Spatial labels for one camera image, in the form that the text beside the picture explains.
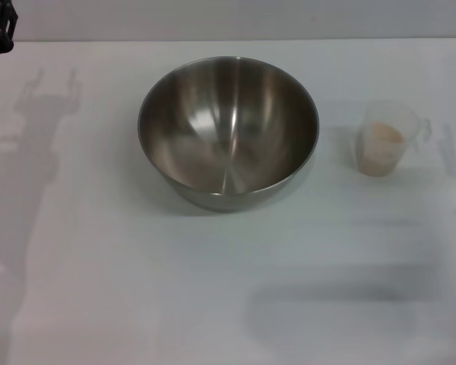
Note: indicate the clear plastic measuring cup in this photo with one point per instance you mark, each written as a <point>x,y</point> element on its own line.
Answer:
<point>410,118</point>

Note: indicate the stainless steel mixing bowl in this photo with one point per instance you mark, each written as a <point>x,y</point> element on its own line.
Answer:
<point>228,133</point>

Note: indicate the white rice grains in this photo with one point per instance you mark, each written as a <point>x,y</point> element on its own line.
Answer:
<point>380,146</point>

